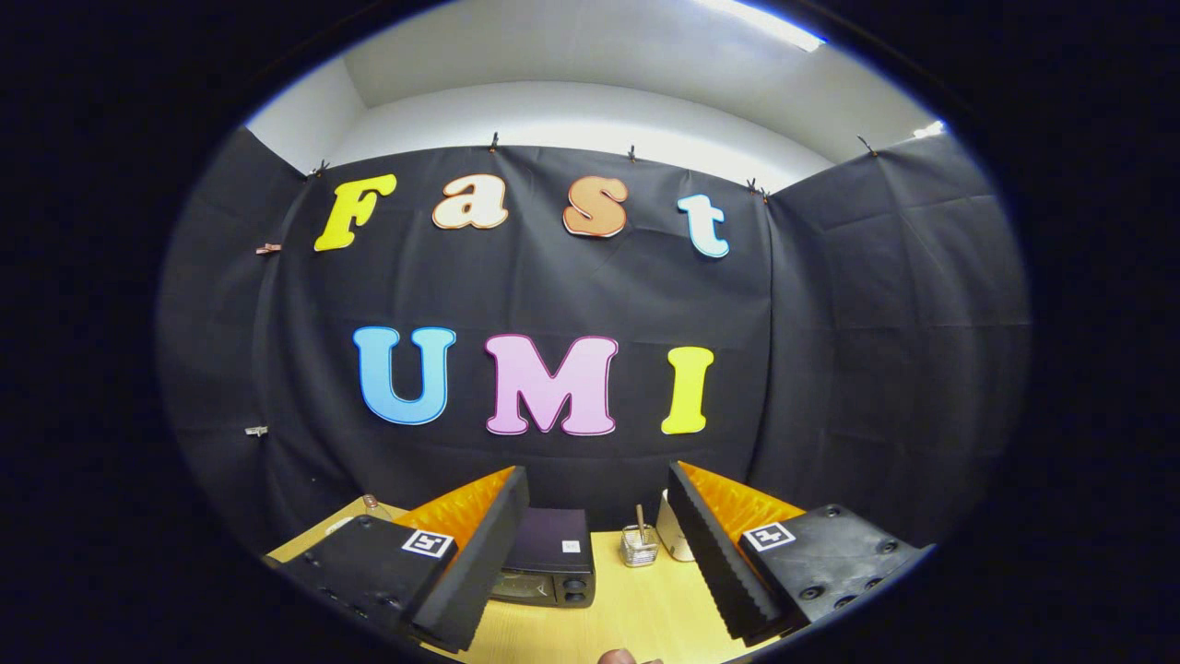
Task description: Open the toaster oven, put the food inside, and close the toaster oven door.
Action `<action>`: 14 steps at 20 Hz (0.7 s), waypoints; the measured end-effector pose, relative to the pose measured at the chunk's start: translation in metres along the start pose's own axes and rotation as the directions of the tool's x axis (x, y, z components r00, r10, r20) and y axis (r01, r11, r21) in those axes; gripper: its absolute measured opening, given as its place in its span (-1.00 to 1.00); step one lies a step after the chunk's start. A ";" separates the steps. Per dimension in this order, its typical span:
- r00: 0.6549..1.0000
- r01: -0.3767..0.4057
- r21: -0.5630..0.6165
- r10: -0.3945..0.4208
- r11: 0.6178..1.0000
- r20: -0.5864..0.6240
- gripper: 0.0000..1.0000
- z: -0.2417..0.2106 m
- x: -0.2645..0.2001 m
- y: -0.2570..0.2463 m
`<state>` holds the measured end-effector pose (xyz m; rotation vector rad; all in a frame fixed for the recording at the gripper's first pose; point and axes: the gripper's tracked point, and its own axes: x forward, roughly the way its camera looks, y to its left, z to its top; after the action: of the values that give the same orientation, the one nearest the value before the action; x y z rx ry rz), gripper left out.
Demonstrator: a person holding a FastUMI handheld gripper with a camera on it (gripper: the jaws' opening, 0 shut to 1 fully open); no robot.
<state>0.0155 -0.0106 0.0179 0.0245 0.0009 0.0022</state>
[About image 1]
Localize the wire mesh utensil holder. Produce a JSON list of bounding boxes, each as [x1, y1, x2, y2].
[[620, 526, 659, 567]]

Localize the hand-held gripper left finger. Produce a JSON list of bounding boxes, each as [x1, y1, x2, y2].
[[277, 466, 532, 654]]

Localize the black toaster oven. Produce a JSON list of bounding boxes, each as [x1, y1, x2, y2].
[[489, 505, 596, 608]]

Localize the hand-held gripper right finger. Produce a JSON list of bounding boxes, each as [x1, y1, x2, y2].
[[666, 460, 923, 646]]

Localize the white pop-up toaster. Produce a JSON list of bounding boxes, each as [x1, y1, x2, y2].
[[656, 489, 698, 563]]

